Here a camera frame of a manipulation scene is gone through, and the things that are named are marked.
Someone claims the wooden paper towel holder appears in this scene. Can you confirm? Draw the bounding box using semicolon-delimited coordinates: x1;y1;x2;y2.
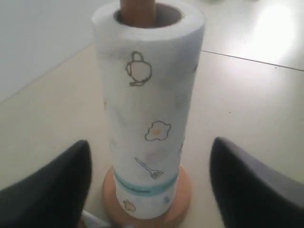
102;0;192;228

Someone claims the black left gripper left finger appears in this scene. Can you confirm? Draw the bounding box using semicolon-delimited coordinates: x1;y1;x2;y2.
0;140;92;228

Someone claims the white printed paper towel roll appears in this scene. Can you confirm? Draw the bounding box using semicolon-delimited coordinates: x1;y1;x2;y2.
91;0;206;218

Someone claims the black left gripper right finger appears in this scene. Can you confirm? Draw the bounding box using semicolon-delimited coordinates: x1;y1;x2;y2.
209;137;304;228

